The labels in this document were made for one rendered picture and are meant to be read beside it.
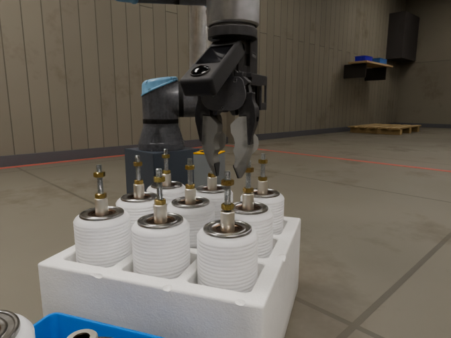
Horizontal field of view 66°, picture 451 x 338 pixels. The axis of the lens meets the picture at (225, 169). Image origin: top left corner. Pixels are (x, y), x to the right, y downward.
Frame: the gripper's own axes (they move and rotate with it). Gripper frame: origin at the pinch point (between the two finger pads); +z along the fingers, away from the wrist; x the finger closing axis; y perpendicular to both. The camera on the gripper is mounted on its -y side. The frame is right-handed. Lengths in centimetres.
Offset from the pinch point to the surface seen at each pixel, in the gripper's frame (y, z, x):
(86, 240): -7.6, 12.8, 22.2
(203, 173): 34.4, 8.9, 25.5
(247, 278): -1.2, 16.0, -4.3
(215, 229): -0.5, 9.5, 1.6
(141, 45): 213, -65, 204
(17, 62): 114, -41, 235
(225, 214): -0.4, 7.0, -0.2
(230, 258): -3.3, 12.3, -2.6
